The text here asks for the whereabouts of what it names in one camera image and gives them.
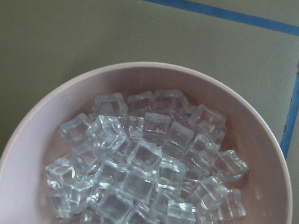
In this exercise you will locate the pink bowl of ice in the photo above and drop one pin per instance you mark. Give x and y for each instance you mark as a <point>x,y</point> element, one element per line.
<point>144,143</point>

